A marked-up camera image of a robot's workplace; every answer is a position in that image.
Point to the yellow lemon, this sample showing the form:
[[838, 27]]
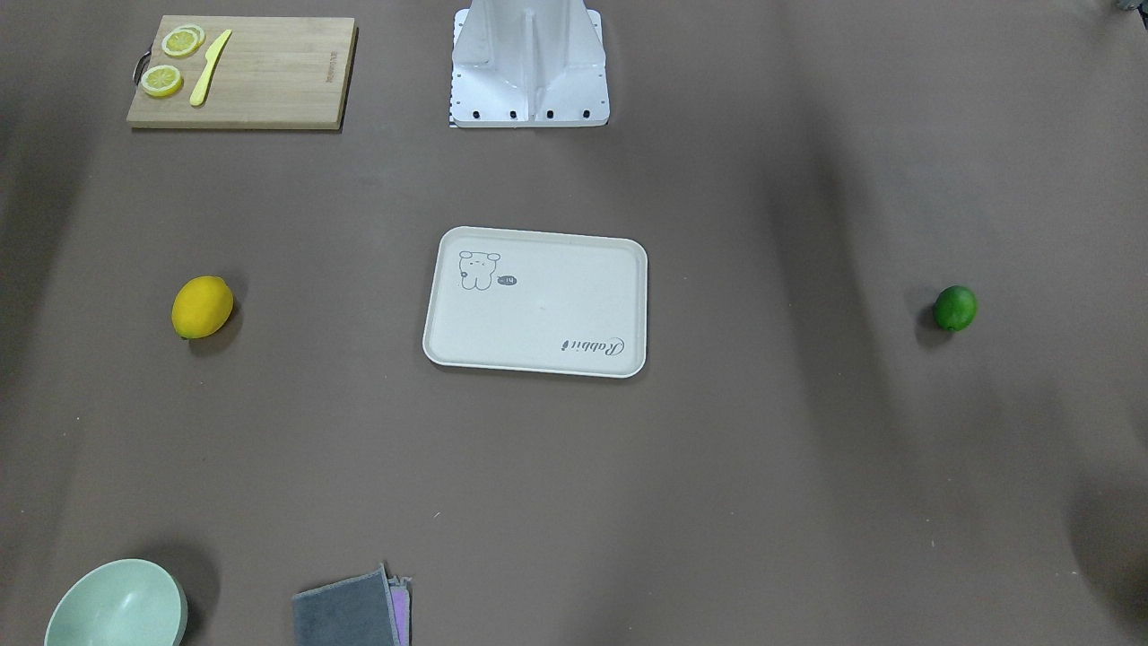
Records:
[[201, 307]]

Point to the green lime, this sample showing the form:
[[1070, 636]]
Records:
[[954, 308]]

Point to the cream rectangular tray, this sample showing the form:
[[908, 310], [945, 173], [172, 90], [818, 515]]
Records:
[[510, 300]]

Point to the grey folded cloth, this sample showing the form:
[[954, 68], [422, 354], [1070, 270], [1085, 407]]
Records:
[[372, 609]]

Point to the wooden cutting board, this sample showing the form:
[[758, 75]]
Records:
[[283, 73]]

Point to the yellow plastic knife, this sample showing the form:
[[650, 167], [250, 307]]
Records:
[[211, 57]]

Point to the lemon slice lower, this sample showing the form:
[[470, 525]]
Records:
[[161, 81]]

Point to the lemon slice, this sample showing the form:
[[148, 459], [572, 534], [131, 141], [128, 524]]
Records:
[[161, 81], [183, 41]]

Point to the lemon slice upper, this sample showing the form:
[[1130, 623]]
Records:
[[183, 41]]

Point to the mint green bowl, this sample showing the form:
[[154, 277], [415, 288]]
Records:
[[123, 602]]

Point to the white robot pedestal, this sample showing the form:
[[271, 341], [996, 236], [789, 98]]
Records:
[[518, 64]]

